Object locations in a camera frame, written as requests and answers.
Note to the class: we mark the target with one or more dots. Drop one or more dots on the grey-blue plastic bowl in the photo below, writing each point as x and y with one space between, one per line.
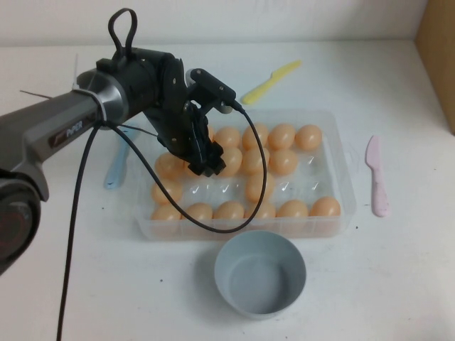
261 273

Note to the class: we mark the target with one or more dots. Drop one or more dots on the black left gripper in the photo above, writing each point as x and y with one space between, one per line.
174 113

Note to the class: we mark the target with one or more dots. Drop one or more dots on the pink plastic knife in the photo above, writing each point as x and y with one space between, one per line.
377 177

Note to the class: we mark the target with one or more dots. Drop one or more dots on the clear plastic egg box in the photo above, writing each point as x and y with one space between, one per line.
320 170

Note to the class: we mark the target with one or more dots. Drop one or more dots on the brown cardboard box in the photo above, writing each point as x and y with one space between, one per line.
439 60

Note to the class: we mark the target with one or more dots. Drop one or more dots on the thin black zip tie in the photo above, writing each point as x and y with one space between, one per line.
36 94

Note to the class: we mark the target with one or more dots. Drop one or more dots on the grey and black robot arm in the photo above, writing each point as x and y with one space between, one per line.
64 117

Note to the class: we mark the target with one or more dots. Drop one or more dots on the yellow plastic knife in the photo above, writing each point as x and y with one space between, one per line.
264 87

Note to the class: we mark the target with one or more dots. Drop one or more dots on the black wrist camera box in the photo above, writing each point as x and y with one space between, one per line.
213 87

